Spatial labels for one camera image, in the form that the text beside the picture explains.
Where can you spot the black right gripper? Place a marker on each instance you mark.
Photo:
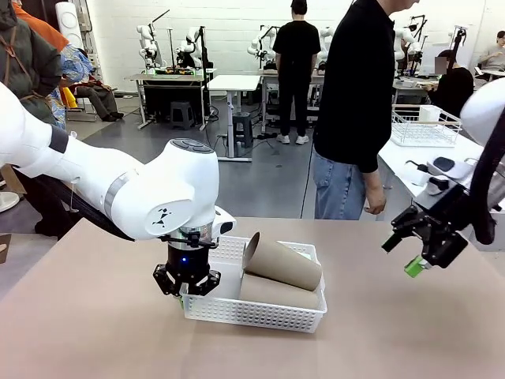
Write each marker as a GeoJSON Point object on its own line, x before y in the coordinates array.
{"type": "Point", "coordinates": [446, 209]}

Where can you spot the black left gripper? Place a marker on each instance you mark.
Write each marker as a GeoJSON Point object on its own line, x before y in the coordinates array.
{"type": "Point", "coordinates": [187, 264]}

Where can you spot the white perforated plastic basket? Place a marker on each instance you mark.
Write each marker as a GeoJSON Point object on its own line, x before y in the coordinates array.
{"type": "Point", "coordinates": [252, 316]}

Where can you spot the cardboard tube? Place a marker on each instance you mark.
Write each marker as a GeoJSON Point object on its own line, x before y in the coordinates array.
{"type": "Point", "coordinates": [284, 264]}
{"type": "Point", "coordinates": [272, 296]}

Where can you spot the person's right forearm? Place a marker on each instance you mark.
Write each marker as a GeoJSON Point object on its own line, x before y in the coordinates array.
{"type": "Point", "coordinates": [372, 181]}

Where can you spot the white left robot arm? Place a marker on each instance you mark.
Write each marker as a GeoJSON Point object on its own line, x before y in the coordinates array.
{"type": "Point", "coordinates": [118, 189]}

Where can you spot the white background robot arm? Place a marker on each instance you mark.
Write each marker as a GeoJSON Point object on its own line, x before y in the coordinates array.
{"type": "Point", "coordinates": [404, 39]}
{"type": "Point", "coordinates": [191, 39]}
{"type": "Point", "coordinates": [325, 39]}
{"type": "Point", "coordinates": [260, 43]}
{"type": "Point", "coordinates": [147, 43]}

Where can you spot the person's right hand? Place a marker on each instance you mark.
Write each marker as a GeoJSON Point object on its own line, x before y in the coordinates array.
{"type": "Point", "coordinates": [375, 204]}

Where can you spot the white side table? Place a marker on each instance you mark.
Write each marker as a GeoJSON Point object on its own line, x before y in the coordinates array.
{"type": "Point", "coordinates": [402, 158]}

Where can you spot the white cup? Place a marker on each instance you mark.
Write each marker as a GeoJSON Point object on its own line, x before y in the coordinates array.
{"type": "Point", "coordinates": [429, 113]}

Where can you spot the seated person in black top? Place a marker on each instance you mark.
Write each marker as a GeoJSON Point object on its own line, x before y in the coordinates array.
{"type": "Point", "coordinates": [453, 87]}

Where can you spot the grey plastic stool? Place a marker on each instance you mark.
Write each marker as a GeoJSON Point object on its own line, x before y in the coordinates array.
{"type": "Point", "coordinates": [242, 130]}

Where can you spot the power strip on floor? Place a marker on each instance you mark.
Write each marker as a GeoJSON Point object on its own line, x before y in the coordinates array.
{"type": "Point", "coordinates": [267, 136]}

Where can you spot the dark plastic stool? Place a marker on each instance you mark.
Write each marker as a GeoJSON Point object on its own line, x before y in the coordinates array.
{"type": "Point", "coordinates": [182, 114]}

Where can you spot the person in black shirt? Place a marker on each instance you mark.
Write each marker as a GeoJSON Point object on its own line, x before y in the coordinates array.
{"type": "Point", "coordinates": [351, 79]}

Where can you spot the seated person in grey top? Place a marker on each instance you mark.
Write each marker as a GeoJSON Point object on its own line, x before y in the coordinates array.
{"type": "Point", "coordinates": [493, 55]}

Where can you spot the white floor fan base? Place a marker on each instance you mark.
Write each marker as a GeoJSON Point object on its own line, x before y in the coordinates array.
{"type": "Point", "coordinates": [8, 201]}

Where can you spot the seated person in dark clothes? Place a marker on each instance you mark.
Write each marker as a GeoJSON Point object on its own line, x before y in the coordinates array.
{"type": "Point", "coordinates": [98, 98]}

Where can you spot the grey robot work table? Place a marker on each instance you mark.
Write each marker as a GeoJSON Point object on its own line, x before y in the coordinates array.
{"type": "Point", "coordinates": [169, 79]}

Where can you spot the white standing desk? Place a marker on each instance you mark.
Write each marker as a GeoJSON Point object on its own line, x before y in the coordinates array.
{"type": "Point", "coordinates": [234, 83]}

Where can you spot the yellow plastic object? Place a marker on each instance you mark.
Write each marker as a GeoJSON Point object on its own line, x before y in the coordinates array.
{"type": "Point", "coordinates": [71, 98]}

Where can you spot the white background work table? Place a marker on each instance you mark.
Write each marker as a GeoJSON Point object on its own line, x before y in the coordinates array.
{"type": "Point", "coordinates": [268, 79]}

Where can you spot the standing person in black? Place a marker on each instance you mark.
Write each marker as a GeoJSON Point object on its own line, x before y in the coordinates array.
{"type": "Point", "coordinates": [296, 51]}

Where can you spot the blue patterned jacket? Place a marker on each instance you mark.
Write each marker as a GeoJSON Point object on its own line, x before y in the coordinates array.
{"type": "Point", "coordinates": [75, 63]}

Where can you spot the person in dark green coat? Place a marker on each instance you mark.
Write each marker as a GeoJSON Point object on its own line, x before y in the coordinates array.
{"type": "Point", "coordinates": [23, 59]}

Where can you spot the person in orange jacket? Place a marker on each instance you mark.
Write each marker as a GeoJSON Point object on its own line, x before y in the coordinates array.
{"type": "Point", "coordinates": [43, 31]}

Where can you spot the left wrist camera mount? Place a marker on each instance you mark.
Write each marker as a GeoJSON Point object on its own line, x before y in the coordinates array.
{"type": "Point", "coordinates": [195, 238]}

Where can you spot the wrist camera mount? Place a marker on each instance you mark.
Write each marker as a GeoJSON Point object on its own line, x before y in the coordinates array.
{"type": "Point", "coordinates": [195, 238]}
{"type": "Point", "coordinates": [438, 186]}

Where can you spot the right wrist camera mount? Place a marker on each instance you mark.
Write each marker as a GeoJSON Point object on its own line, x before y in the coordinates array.
{"type": "Point", "coordinates": [438, 186]}

